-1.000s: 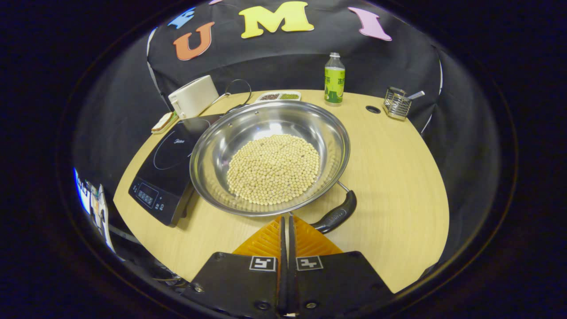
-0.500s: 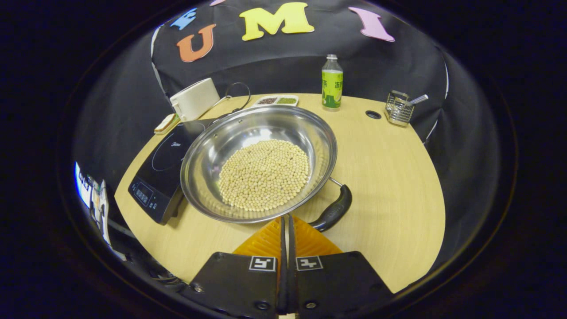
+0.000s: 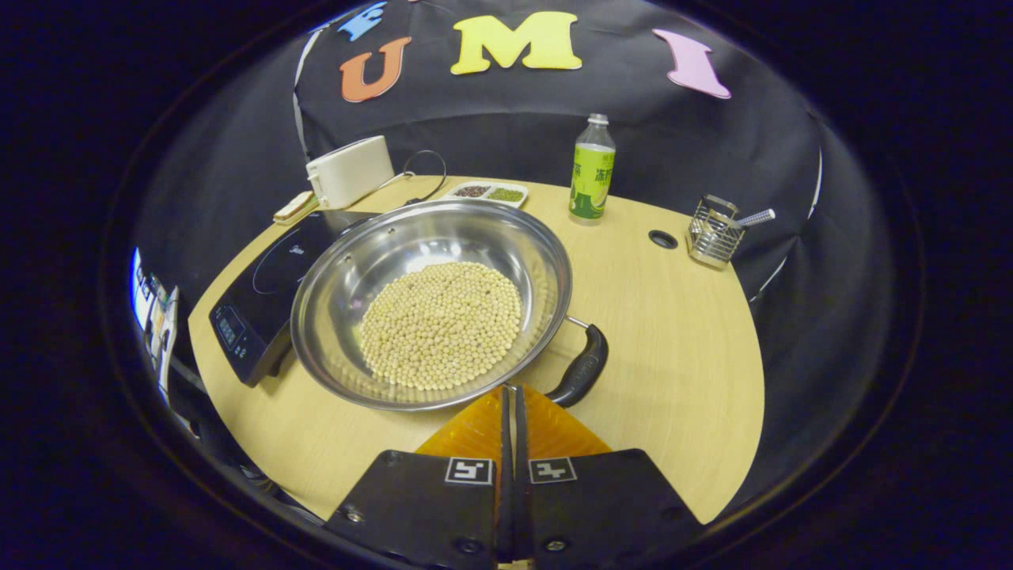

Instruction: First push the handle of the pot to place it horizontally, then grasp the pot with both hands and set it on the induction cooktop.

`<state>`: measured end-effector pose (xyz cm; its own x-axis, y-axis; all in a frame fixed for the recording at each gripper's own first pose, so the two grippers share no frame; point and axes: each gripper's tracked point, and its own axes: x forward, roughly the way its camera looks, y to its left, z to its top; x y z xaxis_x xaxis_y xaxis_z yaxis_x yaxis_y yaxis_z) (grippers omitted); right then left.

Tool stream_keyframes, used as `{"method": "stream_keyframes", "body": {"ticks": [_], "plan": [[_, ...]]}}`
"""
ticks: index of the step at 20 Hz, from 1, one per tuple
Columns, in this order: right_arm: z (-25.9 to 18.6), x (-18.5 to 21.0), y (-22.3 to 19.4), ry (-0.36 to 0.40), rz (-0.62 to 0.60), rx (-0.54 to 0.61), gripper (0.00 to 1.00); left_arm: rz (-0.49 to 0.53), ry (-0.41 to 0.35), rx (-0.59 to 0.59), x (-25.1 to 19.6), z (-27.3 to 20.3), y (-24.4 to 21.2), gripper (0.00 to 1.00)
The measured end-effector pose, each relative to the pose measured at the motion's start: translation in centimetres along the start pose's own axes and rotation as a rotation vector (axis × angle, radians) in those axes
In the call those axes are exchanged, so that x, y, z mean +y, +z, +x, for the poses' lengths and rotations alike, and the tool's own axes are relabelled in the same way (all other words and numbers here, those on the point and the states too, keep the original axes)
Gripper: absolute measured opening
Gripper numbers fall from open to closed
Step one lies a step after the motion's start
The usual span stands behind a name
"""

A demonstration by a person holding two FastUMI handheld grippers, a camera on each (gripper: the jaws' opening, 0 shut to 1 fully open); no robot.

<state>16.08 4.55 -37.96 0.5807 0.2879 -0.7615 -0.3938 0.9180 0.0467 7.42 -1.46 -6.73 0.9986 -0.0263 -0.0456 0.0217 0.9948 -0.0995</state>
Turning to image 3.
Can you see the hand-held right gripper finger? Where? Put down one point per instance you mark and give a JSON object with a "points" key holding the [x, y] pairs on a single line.
{"points": [[506, 443], [521, 443]]}

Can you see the stainless steel pot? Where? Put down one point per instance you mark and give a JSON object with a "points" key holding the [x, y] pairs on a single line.
{"points": [[411, 237]]}

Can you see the black induction cooktop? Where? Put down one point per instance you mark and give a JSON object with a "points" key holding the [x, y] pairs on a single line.
{"points": [[253, 309]]}

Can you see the pile of yellow soybeans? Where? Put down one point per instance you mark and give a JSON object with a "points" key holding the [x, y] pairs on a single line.
{"points": [[443, 324]]}

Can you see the white divided bean tray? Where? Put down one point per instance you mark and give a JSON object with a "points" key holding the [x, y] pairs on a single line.
{"points": [[487, 192]]}

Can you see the green label drink bottle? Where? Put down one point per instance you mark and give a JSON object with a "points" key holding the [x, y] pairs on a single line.
{"points": [[591, 174]]}

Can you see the white toaster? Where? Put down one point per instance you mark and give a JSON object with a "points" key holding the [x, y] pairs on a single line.
{"points": [[352, 170]]}

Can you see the black backdrop cloth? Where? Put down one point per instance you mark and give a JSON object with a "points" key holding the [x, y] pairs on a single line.
{"points": [[491, 127]]}

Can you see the small green plate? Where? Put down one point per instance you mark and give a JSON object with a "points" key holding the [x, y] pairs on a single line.
{"points": [[285, 215]]}

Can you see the bread slice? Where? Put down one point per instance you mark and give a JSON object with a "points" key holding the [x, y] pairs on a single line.
{"points": [[294, 205]]}

